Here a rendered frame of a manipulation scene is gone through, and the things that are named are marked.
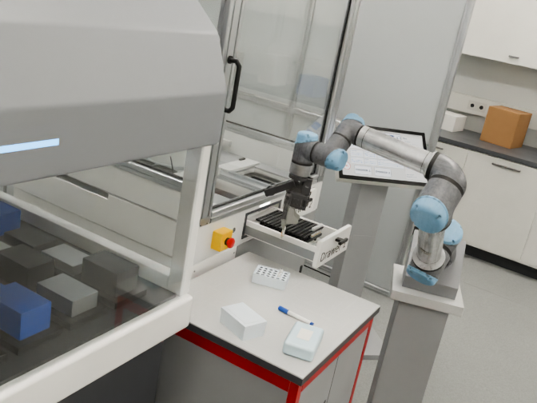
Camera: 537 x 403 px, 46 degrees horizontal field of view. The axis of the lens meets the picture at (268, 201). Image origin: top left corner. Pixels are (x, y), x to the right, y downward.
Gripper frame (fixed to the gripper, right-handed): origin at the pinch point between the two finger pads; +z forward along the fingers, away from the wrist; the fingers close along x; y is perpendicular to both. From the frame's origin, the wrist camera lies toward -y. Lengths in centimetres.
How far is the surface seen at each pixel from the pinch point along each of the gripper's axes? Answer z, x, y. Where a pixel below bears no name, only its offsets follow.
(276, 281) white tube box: 19.0, -7.3, 2.7
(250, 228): 10.9, 17.0, -14.1
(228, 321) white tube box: 19.5, -42.3, -5.8
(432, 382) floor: 97, 86, 85
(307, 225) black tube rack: 7.9, 27.3, 6.9
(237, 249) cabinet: 20.5, 14.9, -17.2
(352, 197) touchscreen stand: 17, 111, 22
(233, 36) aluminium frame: -63, -10, -27
